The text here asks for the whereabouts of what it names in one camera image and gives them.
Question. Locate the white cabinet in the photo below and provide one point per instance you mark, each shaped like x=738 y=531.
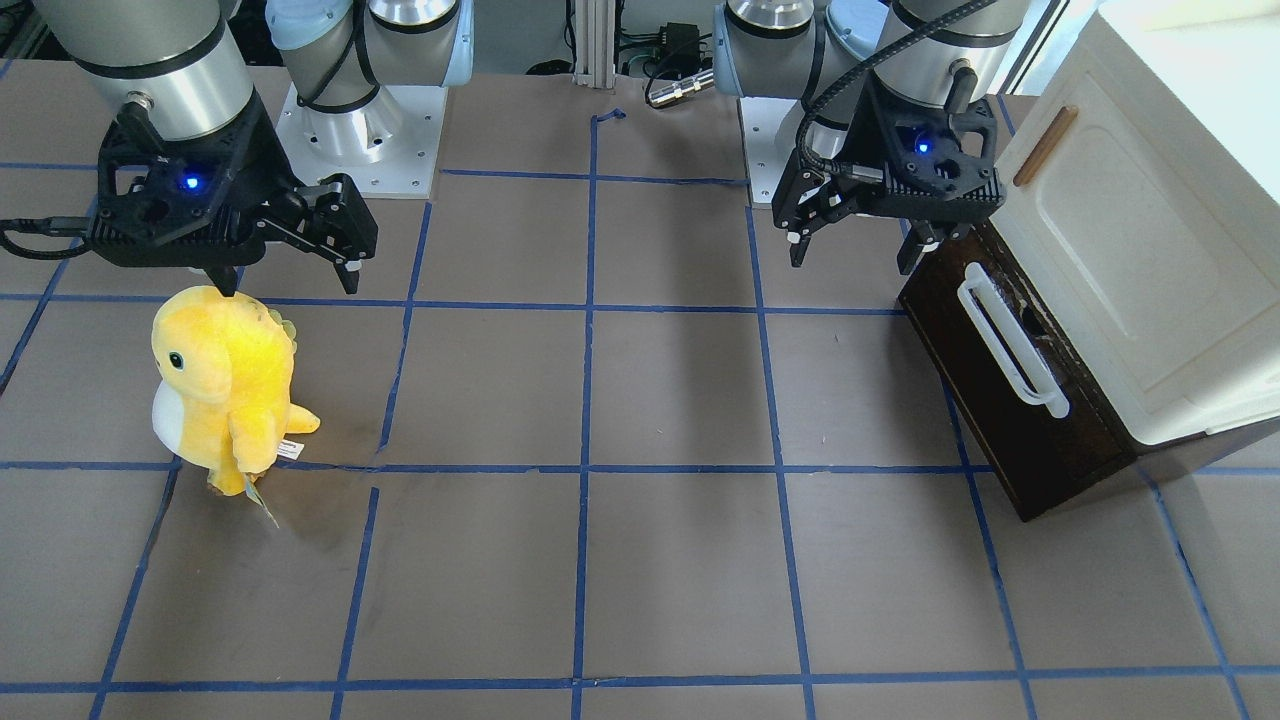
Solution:
x=1150 y=227

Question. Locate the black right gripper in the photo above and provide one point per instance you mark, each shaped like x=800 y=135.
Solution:
x=262 y=150

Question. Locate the white drawer handle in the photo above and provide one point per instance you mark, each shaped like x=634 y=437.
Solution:
x=1027 y=373

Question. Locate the dark wooden drawer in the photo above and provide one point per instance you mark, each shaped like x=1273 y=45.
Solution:
x=1044 y=464

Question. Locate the aluminium frame post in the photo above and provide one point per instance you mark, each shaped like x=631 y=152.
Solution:
x=594 y=37

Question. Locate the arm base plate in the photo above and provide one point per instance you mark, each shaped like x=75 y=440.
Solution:
x=389 y=147
x=769 y=126

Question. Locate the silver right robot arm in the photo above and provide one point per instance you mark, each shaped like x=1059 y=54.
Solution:
x=181 y=61

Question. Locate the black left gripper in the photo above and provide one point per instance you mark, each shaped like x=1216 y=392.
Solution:
x=847 y=140

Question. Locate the yellow plush dinosaur toy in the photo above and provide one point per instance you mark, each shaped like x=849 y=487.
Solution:
x=224 y=401

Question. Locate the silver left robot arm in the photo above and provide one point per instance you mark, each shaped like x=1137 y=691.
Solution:
x=941 y=54

